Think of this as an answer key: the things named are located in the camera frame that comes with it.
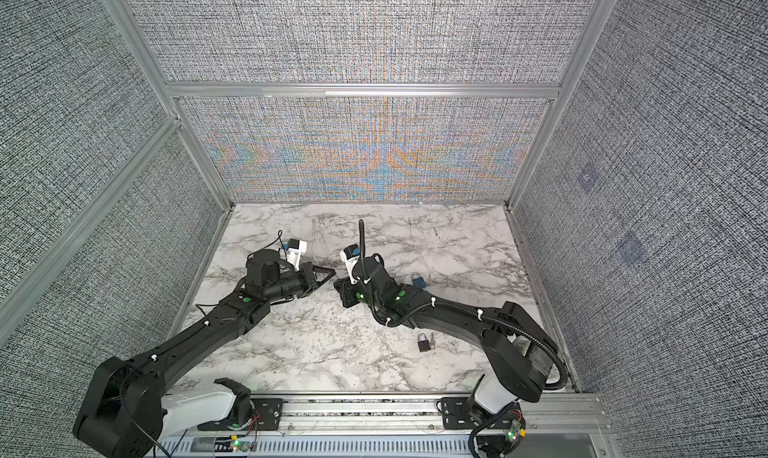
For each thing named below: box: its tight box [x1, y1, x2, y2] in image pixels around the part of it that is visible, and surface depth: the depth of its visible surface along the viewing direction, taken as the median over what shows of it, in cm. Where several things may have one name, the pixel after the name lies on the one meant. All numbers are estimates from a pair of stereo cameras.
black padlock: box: [418, 332, 431, 352], surface depth 87 cm
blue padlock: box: [411, 272, 427, 290], surface depth 100 cm
